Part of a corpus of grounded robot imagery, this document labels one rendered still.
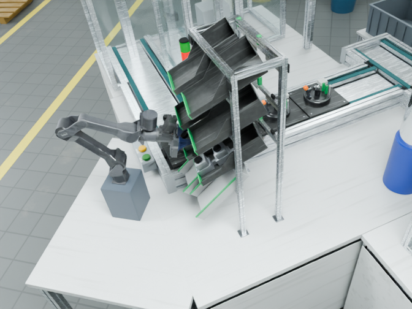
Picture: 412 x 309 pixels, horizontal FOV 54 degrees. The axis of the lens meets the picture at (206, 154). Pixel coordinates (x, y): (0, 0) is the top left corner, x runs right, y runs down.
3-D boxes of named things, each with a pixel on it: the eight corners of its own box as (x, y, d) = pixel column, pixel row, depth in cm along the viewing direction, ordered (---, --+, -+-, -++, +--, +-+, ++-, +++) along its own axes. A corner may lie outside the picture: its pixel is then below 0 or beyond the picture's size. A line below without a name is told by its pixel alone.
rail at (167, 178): (168, 194, 193) (164, 179, 185) (123, 97, 254) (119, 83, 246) (179, 190, 194) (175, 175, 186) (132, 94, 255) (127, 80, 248)
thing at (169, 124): (159, 137, 156) (160, 124, 151) (159, 124, 161) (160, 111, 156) (175, 137, 157) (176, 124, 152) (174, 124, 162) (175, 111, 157)
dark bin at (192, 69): (176, 95, 139) (164, 81, 134) (170, 76, 148) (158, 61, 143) (246, 50, 133) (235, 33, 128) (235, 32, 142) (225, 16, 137)
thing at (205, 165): (200, 176, 153) (190, 167, 149) (198, 168, 157) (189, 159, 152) (219, 165, 152) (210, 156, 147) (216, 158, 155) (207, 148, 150)
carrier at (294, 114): (267, 135, 202) (267, 116, 193) (245, 110, 218) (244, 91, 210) (309, 120, 207) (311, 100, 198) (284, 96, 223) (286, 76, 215)
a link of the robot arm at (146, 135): (137, 147, 159) (138, 129, 153) (138, 137, 164) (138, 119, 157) (155, 148, 160) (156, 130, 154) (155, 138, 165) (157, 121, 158)
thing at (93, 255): (27, 286, 169) (24, 283, 167) (113, 141, 229) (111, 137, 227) (187, 320, 151) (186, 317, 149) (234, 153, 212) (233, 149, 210)
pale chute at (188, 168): (190, 195, 174) (183, 192, 172) (185, 173, 184) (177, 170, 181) (232, 151, 162) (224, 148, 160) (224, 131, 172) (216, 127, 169)
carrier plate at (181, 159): (173, 170, 191) (173, 167, 190) (158, 140, 208) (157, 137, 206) (220, 153, 196) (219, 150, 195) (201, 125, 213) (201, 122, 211)
